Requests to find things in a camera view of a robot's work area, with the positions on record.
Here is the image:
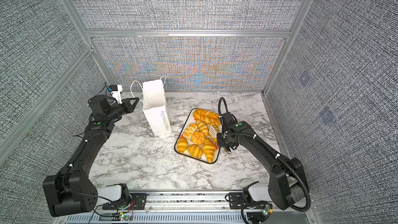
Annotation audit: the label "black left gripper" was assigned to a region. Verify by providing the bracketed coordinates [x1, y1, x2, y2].
[107, 97, 139, 122]

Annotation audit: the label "white and steel tongs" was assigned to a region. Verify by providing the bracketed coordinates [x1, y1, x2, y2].
[209, 123, 231, 153]

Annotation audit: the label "white paper gift bag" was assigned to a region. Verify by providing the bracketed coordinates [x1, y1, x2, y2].
[130, 75, 172, 136]

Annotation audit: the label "large striped croissant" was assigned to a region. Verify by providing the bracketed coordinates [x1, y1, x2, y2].
[202, 138, 217, 163]

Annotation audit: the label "pale braided bread roll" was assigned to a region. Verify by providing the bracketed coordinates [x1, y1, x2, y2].
[182, 123, 198, 140]

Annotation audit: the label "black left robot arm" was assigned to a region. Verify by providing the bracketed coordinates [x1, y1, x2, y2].
[42, 95, 139, 217]

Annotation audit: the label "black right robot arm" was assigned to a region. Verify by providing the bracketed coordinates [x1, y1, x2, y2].
[217, 97, 311, 212]

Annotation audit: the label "long twisted bread loaf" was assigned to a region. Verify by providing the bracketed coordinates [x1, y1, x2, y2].
[193, 108, 221, 126]

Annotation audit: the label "small striped croissant upper middle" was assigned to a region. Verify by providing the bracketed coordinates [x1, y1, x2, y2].
[196, 120, 209, 136]

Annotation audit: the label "white strawberry tray black rim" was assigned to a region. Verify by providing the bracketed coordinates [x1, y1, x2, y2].
[174, 108, 221, 164]

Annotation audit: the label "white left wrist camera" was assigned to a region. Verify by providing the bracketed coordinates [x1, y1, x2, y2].
[108, 85, 123, 104]

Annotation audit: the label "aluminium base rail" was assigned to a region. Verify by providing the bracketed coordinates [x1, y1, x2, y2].
[52, 190, 324, 224]

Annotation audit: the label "aluminium frame struts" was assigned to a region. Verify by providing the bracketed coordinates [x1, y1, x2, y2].
[1, 0, 313, 163]

